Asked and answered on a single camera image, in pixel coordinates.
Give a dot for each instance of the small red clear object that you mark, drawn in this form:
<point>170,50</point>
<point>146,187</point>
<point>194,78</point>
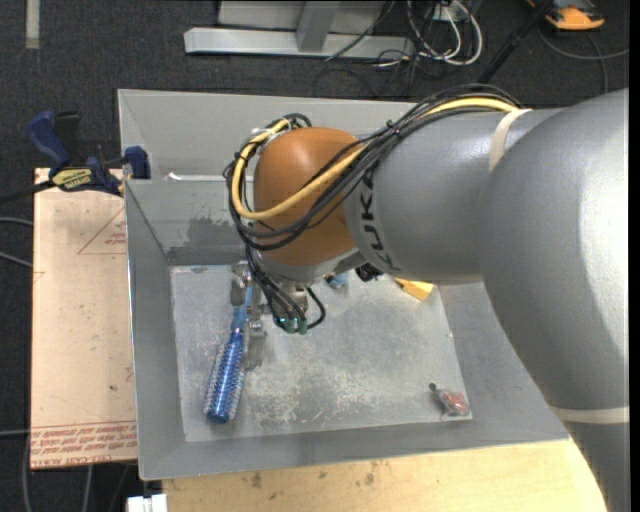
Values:
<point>452,400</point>

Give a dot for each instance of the black cylinder on white bracket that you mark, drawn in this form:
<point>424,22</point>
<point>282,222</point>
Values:
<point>367,272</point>

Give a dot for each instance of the small light blue object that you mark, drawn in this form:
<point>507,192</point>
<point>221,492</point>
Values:
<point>337,280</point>

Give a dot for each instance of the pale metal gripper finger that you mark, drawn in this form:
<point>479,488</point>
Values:
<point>258,347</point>
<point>239,287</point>

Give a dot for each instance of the blue round hairbrush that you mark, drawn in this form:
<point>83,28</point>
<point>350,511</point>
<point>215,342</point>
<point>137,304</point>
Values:
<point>226,372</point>

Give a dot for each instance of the brown cardboard board, red print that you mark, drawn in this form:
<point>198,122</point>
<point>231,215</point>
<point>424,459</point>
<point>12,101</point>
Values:
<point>80,325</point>

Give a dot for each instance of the yellow block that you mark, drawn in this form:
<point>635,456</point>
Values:
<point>416,289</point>

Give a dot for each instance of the grey metal bin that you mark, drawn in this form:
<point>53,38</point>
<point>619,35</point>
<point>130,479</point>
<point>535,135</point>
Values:
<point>350,360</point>

